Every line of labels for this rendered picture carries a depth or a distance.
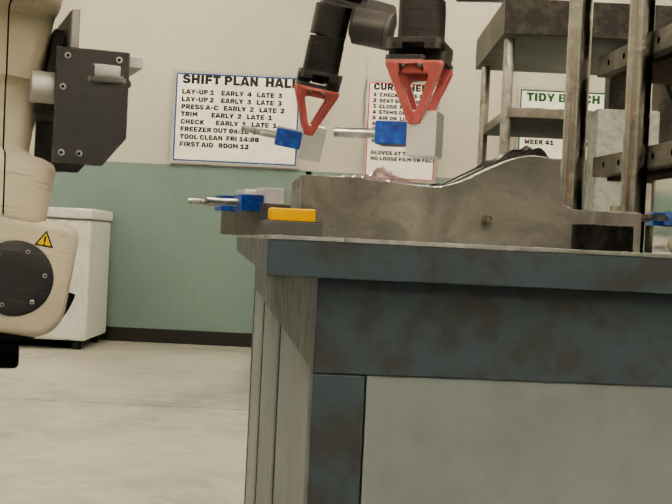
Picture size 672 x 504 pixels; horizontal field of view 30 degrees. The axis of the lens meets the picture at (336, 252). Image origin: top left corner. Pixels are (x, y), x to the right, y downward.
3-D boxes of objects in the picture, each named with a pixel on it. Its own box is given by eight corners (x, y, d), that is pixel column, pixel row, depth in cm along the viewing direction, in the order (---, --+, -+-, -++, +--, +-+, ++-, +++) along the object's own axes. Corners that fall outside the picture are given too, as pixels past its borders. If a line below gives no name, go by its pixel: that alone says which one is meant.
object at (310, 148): (237, 145, 192) (244, 111, 191) (238, 143, 197) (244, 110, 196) (320, 162, 193) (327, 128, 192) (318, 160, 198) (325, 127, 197)
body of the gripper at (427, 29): (453, 65, 154) (455, 6, 154) (440, 52, 144) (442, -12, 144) (401, 65, 155) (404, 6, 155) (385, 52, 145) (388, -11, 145)
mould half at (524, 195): (299, 237, 176) (303, 142, 176) (289, 237, 202) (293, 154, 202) (640, 254, 181) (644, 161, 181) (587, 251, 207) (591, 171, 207)
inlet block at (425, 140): (328, 152, 150) (330, 107, 150) (338, 155, 155) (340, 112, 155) (434, 156, 147) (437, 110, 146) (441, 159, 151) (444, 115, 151)
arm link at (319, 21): (322, -3, 195) (313, -7, 190) (364, 6, 194) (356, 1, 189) (313, 41, 196) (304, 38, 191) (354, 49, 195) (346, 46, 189)
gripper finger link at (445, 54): (451, 130, 154) (454, 55, 153) (442, 124, 147) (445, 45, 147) (397, 129, 155) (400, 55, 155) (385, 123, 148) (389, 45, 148)
